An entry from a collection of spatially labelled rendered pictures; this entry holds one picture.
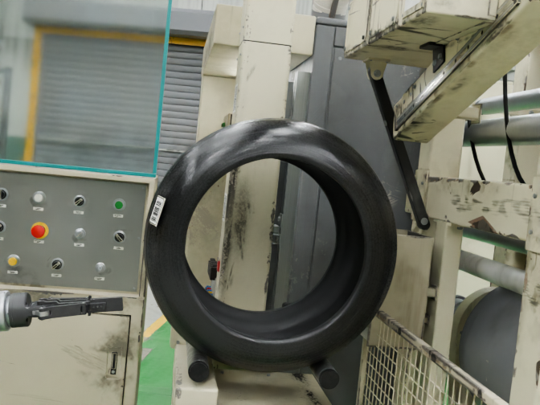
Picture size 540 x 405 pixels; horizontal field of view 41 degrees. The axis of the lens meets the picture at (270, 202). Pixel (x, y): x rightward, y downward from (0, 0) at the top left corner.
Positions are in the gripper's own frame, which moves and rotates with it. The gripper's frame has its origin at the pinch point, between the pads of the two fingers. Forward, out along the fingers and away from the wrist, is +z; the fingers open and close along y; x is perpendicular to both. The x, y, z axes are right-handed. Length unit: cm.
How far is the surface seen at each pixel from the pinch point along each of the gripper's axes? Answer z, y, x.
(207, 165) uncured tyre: 22.9, -11.3, -29.9
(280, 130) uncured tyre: 38, -10, -37
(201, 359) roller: 19.9, -10.2, 11.0
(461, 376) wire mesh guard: 66, -37, 10
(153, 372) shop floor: -2, 280, 101
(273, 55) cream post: 43, 25, -57
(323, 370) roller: 45.9, -10.7, 15.1
